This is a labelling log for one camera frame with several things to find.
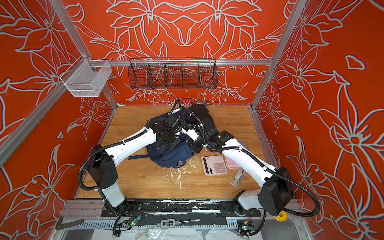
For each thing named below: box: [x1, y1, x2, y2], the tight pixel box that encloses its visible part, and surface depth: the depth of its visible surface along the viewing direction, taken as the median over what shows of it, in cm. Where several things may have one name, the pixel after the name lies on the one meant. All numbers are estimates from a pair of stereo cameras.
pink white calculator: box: [201, 155, 228, 176], surface depth 87 cm
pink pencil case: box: [225, 156, 241, 169], surface depth 87 cm
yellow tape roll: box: [273, 210, 287, 222], surface depth 71 cm
